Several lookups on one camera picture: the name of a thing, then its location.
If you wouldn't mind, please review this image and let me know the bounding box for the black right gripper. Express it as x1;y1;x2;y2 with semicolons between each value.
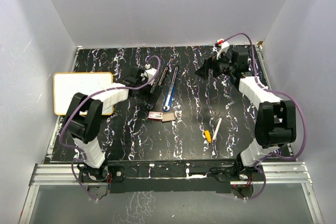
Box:
194;50;235;81

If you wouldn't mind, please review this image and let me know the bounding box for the red staple box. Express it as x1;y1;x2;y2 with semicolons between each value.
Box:
148;111;163;120

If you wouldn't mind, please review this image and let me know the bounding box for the grey staple box tray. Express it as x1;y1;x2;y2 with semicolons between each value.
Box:
161;112;176;122

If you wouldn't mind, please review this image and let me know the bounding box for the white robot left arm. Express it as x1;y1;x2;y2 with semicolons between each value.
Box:
59;65;158;182

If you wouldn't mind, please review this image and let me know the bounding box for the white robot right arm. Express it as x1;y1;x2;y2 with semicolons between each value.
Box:
195;46;296;180

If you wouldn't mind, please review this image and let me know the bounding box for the white pen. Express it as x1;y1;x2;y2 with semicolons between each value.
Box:
213;118;222;141

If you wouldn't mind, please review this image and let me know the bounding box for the yellow cap marker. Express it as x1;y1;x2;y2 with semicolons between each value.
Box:
204;130;212;143

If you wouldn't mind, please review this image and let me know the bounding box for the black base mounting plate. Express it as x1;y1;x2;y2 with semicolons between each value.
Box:
78;159;265;194

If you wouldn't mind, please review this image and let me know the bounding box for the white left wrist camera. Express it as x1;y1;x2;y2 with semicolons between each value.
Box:
141;63;157;82

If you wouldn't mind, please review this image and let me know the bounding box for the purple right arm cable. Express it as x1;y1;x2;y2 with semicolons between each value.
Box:
222;33;308;200

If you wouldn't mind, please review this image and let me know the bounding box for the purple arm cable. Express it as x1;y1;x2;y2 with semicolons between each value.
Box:
59;56;161;201
222;33;308;200

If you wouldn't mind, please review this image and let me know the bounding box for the white board with wooden frame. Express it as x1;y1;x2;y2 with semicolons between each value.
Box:
53;72;113;116

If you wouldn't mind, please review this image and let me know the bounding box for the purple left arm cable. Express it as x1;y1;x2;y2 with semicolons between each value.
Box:
59;56;161;201

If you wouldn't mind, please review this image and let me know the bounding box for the aluminium frame rail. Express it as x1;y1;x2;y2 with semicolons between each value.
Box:
19;159;324;223

